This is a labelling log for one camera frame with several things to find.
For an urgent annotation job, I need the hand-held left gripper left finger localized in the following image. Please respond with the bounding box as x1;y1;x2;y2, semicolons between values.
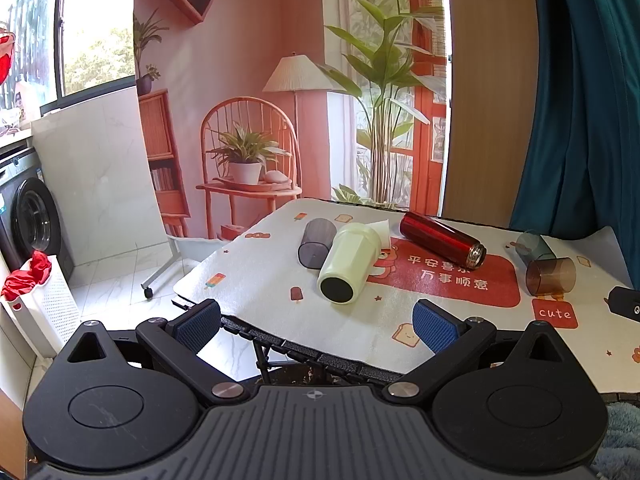
52;299;251;406

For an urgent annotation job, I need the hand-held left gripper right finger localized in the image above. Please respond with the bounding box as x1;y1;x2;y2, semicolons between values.
382;300;576;406

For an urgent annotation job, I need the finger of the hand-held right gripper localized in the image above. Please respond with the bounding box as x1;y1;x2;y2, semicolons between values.
606;286;640;319

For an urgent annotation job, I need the pale green cup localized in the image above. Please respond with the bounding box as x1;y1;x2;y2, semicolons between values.
317;223;386;306

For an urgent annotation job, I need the brown transparent cup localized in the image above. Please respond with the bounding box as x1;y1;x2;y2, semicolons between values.
525;257;577;297

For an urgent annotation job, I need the teal transparent cup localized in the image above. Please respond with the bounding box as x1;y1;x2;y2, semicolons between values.
515;230;557;267

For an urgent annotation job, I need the grey transparent cup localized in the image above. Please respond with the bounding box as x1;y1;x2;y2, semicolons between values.
297;218;338;271

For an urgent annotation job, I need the printed cartoon table mat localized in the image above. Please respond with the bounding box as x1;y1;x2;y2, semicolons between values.
175;199;640;393

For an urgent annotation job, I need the red thermos bottle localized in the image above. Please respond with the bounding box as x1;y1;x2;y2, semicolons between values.
399;211;487;267

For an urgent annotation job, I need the folding table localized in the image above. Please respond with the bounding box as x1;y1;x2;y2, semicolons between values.
141;235;406;386

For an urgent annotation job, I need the white paper piece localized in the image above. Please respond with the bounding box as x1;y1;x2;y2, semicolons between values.
367;219;393;251

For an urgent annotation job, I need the grey fluffy rug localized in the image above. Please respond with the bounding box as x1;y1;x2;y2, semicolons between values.
595;392;640;480

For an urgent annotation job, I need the white perforated laundry basket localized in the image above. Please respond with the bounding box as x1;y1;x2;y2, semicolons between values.
0;255;83;357

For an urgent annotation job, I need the red cloth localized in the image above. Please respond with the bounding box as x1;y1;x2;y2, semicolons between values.
1;251;53;301

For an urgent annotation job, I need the white marble slab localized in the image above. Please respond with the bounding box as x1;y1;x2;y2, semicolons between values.
31;87;173;288

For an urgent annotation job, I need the teal curtain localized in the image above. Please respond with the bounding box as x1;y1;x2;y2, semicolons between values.
510;0;640;241

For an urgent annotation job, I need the grey washing machine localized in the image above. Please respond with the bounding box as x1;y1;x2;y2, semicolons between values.
0;147;63;272

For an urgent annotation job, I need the wooden panel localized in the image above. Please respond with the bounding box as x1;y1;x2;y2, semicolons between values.
442;0;540;222

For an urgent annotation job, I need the printed room scene backdrop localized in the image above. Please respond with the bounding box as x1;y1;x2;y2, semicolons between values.
132;0;451;241

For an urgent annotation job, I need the window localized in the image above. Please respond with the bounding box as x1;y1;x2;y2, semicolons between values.
0;0;137;111

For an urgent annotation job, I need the red hanging object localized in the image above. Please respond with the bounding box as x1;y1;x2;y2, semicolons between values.
0;30;16;83

